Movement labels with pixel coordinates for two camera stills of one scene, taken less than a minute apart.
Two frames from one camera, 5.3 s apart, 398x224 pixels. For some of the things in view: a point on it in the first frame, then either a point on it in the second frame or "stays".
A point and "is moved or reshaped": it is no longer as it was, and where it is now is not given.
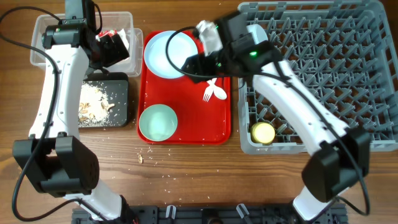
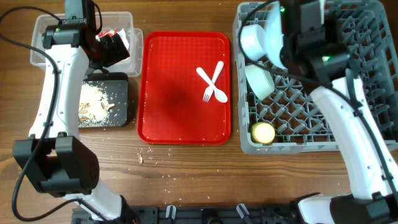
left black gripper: [114, 55] stays
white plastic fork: [209, 91] stays
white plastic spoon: [219, 92] stays
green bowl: [158, 122] is moved or reshaped
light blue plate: [181, 48] to [273, 35]
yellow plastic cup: [262, 133] stays
